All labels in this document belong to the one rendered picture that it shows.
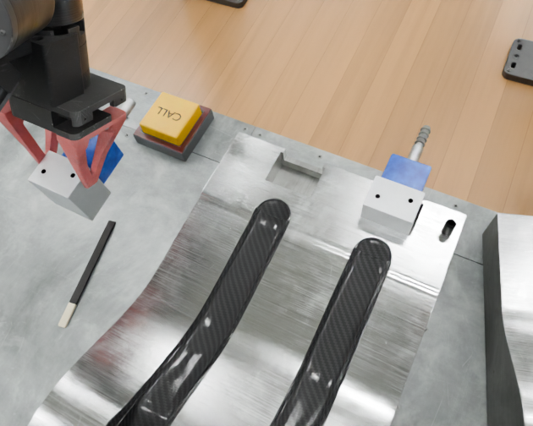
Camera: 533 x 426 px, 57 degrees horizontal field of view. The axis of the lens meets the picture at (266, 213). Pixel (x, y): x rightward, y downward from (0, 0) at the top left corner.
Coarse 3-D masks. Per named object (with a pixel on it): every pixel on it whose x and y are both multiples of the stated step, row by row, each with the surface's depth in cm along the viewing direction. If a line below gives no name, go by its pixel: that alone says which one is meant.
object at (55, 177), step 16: (128, 112) 52; (48, 160) 47; (64, 160) 47; (112, 160) 50; (32, 176) 47; (48, 176) 47; (64, 176) 46; (48, 192) 47; (64, 192) 46; (80, 192) 47; (96, 192) 49; (80, 208) 48; (96, 208) 50
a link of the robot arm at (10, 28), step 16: (0, 0) 28; (16, 0) 30; (32, 0) 31; (48, 0) 33; (0, 16) 29; (16, 16) 30; (32, 16) 31; (48, 16) 34; (0, 32) 29; (16, 32) 30; (32, 32) 32; (0, 48) 30
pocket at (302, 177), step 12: (288, 156) 55; (276, 168) 55; (288, 168) 56; (300, 168) 55; (312, 168) 54; (324, 168) 53; (276, 180) 55; (288, 180) 55; (300, 180) 55; (312, 180) 55; (300, 192) 54; (312, 192) 54
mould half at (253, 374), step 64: (256, 192) 52; (320, 192) 51; (192, 256) 50; (320, 256) 48; (448, 256) 47; (128, 320) 46; (192, 320) 47; (256, 320) 46; (320, 320) 46; (384, 320) 45; (64, 384) 41; (128, 384) 41; (256, 384) 43; (384, 384) 43
